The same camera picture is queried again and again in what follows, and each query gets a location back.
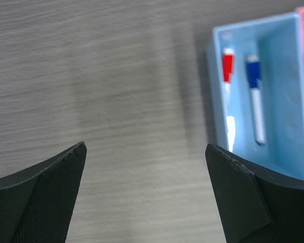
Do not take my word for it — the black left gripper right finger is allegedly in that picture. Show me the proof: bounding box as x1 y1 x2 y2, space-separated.
205 144 304 242

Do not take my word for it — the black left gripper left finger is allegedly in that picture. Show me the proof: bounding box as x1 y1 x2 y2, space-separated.
0 142 87 242

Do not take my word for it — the blue whiteboard marker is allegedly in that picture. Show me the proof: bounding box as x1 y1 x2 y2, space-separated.
246 54 265 146

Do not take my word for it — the red whiteboard marker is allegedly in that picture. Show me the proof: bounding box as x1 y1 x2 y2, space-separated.
222 47 236 152

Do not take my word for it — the light blue drawer box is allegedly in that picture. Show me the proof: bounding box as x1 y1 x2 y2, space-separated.
207 12 304 180

